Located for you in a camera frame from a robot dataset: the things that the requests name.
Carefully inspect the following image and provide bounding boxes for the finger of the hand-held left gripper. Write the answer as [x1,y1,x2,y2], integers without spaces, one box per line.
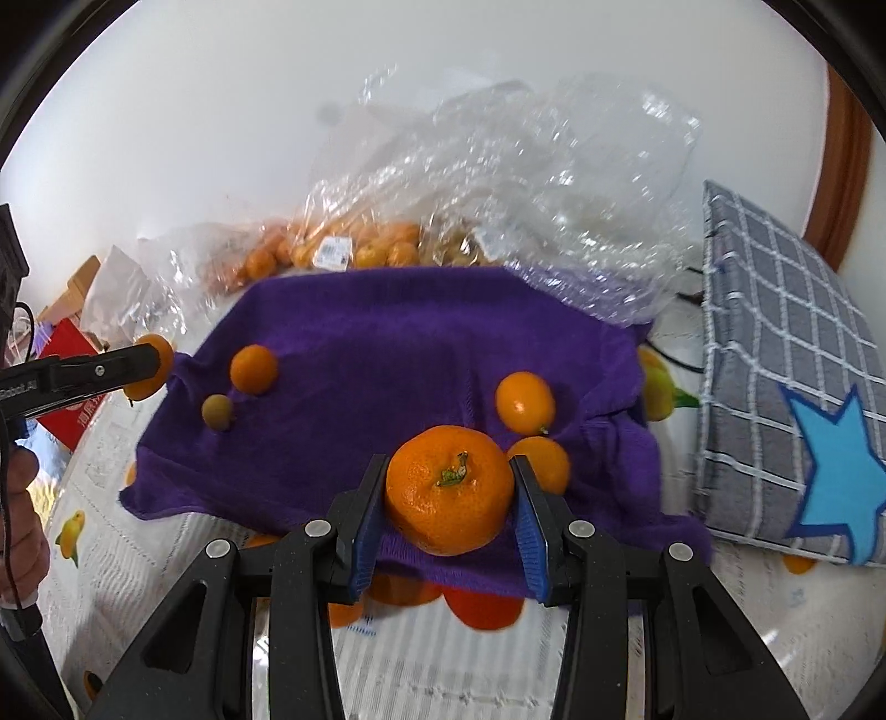
[31,344,176,409]

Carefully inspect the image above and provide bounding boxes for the red paper bag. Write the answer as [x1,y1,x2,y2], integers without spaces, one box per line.
[14,301,112,454]

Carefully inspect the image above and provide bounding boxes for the brown wooden door frame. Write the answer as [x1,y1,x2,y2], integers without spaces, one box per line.
[803,65,869,271]

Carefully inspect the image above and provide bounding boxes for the grey checked bag blue star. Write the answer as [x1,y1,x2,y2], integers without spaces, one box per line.
[692,180,886,569]

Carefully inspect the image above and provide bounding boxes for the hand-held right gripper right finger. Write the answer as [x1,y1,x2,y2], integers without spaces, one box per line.
[508,455,811,720]

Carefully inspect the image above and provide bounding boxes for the large clear plastic bag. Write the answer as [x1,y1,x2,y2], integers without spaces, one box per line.
[305,65,703,330]

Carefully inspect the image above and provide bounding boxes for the pile of bagged oranges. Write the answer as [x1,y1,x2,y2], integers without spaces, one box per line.
[208,220,423,295]

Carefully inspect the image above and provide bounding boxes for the purple towel covered tray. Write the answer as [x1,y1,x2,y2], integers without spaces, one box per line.
[119,266,714,603]

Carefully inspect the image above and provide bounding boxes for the white plastic bag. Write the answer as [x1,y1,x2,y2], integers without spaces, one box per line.
[86,245,160,326]

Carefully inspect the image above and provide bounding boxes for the large mandarin with green stem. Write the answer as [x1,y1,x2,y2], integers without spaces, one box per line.
[385,424,517,557]

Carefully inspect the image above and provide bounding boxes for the small clear plastic bag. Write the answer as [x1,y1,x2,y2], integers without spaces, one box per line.
[138,222,278,333]

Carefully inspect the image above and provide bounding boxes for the person's left hand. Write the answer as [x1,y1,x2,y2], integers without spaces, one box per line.
[0,449,51,610]

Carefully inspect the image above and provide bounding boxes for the small orange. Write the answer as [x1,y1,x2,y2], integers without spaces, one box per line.
[230,344,280,397]
[123,333,176,404]
[511,436,572,496]
[494,371,557,436]

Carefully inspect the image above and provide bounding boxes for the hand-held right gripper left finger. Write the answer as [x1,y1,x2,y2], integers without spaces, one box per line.
[86,453,390,720]

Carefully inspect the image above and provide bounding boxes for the pile of bagged brown fruits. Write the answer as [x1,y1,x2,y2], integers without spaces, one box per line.
[422,225,506,268]

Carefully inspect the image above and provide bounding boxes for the brown cardboard box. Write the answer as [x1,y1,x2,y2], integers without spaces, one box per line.
[38,255,105,326]

